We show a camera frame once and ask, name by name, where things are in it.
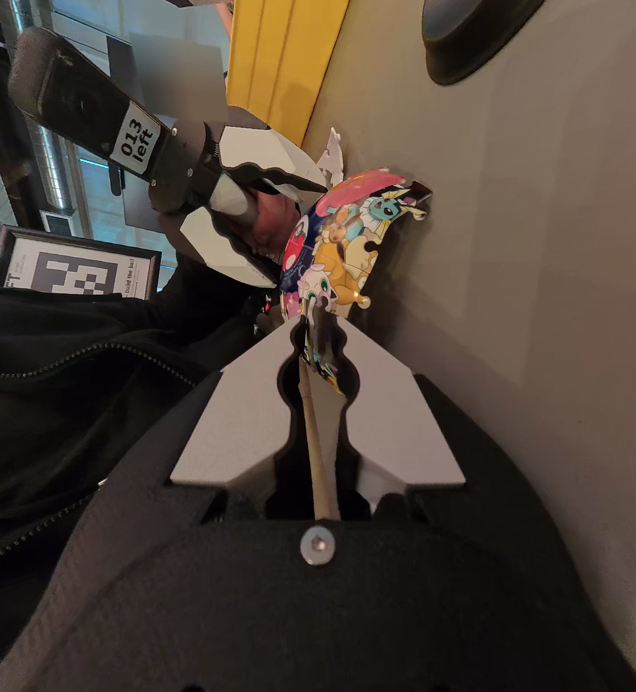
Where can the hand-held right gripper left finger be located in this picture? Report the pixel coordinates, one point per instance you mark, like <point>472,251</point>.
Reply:
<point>231,427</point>

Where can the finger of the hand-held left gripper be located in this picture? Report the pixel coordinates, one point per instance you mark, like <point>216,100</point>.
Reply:
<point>266,154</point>
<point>209,240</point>

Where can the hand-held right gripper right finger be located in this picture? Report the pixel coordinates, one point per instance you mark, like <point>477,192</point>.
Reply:
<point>404,432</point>

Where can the colourful cartoon puzzle ball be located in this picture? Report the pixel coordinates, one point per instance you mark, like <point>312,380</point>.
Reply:
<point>345,248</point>

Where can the white puzzle piece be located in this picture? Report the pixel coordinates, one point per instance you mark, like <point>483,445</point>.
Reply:
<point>331,157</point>

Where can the black round ball stand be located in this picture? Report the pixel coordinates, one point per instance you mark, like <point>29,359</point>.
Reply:
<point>469,38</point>

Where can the person's left hand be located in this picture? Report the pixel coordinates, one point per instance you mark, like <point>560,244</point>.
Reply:
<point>272,224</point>

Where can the yellow panel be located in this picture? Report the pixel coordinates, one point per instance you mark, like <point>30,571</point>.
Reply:
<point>274,59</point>

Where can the black framed marker sign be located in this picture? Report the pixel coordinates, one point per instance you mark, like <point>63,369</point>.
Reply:
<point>74,267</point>

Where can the person's black zip jacket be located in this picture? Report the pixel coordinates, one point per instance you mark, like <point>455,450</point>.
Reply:
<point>80,378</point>

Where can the silver ventilation duct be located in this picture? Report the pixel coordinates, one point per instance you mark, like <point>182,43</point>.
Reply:
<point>53,167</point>

